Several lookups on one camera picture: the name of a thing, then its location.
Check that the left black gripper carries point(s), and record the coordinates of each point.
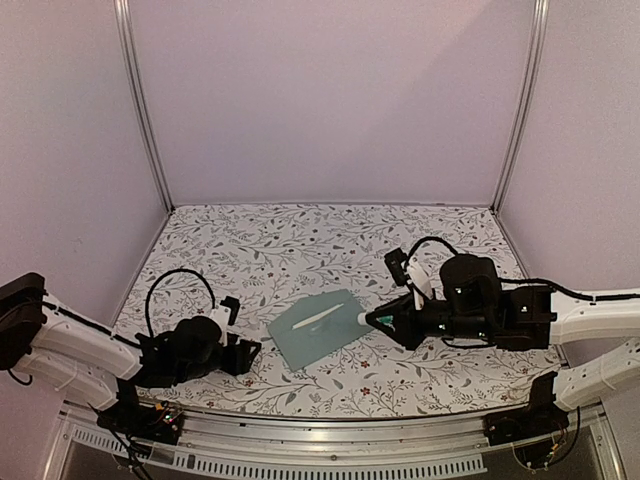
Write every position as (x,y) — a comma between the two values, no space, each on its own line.
(239,360)

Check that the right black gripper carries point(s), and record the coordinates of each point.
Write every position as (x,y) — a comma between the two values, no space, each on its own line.
(399,307)

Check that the beige letter paper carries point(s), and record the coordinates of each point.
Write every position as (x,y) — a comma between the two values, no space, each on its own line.
(316,317)

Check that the teal blue envelope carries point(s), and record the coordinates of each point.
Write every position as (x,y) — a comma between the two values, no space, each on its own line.
(302,347)

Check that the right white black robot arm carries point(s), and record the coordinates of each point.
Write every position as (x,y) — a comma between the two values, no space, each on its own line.
(479,307)

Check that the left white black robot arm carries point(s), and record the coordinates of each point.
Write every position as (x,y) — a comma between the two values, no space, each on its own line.
(43,338)

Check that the floral patterned table mat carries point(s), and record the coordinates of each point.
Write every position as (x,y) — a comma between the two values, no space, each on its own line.
(270,256)

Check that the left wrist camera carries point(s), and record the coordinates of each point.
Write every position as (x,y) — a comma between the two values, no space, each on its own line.
(224,315)

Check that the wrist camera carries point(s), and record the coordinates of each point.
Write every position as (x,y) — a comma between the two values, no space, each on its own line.
(224,315)
(395,262)

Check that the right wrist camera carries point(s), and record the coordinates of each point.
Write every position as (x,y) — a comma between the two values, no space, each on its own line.
(395,262)

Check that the front aluminium rail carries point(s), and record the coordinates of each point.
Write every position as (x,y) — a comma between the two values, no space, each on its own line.
(237,444)

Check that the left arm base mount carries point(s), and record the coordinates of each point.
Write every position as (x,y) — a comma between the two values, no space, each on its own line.
(135,421)

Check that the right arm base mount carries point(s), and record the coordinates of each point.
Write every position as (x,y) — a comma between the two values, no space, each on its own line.
(523,423)

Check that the right aluminium frame post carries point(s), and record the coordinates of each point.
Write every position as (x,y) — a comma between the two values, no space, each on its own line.
(525,100)

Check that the aluminium frame post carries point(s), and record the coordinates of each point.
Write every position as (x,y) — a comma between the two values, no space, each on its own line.
(134,75)
(525,100)

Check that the left aluminium frame post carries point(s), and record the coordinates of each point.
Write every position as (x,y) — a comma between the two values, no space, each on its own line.
(134,75)

